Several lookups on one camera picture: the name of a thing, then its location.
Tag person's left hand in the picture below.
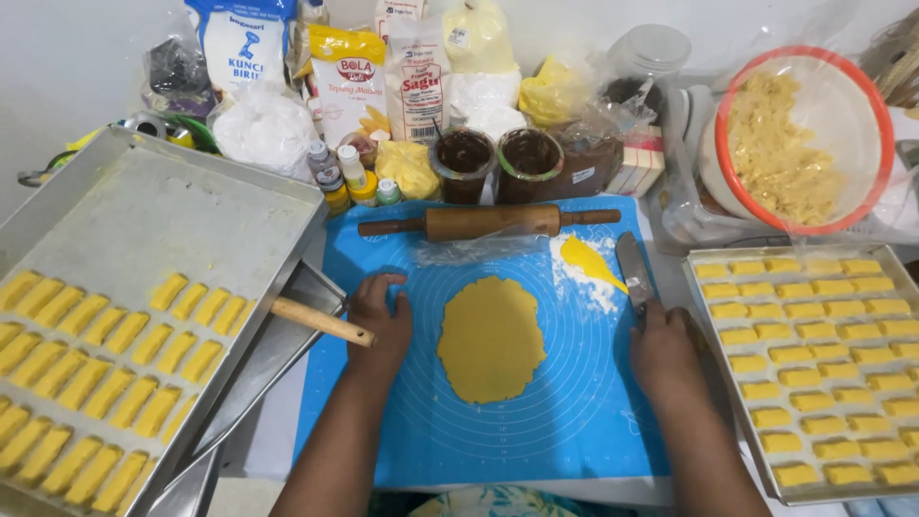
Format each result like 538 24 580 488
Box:
346 273 415 375

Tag person's right hand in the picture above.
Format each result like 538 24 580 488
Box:
629 299 709 404

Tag metal blade knife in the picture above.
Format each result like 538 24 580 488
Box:
615 230 659 333

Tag white flour patch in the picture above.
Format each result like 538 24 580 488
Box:
549 233 623 315

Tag yellow plastic scraper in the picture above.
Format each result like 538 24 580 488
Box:
559 235 630 296

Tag large clear plastic bag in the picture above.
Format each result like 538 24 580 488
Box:
650 29 919 248

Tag blue silicone baking mat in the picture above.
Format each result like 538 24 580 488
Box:
292 194 673 490

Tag small aluminium baking tray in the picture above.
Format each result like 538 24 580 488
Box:
680 243 919 508

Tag white and pink box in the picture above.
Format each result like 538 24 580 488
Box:
605 126 667 199

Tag brown chocolate in plastic bag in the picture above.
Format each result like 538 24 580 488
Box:
559 135 626 200

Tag flat yellow rolled dough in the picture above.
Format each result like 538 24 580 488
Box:
436 276 549 406

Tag rows of short dough pieces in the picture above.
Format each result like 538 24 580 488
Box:
694 256 919 489

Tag wooden rolling pin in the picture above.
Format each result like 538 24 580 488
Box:
357 203 623 244

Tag clear plastic sheet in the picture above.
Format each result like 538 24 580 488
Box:
411 231 555 269

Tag green-rimmed chocolate spread tub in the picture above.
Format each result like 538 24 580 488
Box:
496 127 567 205

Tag crumbly yellow dough heap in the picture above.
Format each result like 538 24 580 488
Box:
727 72 847 228

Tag clear-rimmed chocolate spread tub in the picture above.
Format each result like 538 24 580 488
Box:
428 127 499 206

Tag person's patterned clothing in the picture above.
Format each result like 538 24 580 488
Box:
405 484 579 517

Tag yellow butter in plastic bag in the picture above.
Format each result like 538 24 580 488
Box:
517 55 591 130

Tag clear plastic jar with lid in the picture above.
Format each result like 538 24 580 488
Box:
602 23 692 126

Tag knotted white powder bag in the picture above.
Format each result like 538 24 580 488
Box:
448 69 530 142

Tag orange-rimmed white bowl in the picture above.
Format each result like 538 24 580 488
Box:
714 45 897 237

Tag yellow crumpled plastic bag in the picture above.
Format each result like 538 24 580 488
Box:
374 139 442 201

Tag white and red flour packet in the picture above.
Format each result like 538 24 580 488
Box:
385 16 453 146

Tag pale yellow powder bag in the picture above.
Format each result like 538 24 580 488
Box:
443 0 520 74

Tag white-capped small bottle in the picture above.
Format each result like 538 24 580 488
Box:
336 144 368 191

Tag grey-capped dark small bottle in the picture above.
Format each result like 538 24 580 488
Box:
307 139 343 186

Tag yellow and white starch packet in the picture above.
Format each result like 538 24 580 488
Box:
308 24 390 149

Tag clear bag of white powder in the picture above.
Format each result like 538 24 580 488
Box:
210 81 321 182

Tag blue and white flour bag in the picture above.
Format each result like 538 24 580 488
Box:
184 0 298 96

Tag green plastic utensils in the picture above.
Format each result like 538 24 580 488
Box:
164 113 221 156

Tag large aluminium baking tray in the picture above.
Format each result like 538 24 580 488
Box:
0 125 330 517

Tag shiny metal can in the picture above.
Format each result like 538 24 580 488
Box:
121 112 171 142

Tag rows of long dough sticks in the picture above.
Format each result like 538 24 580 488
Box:
0 269 258 515

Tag metal tray with wooden handle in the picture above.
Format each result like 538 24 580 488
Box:
146 259 376 517

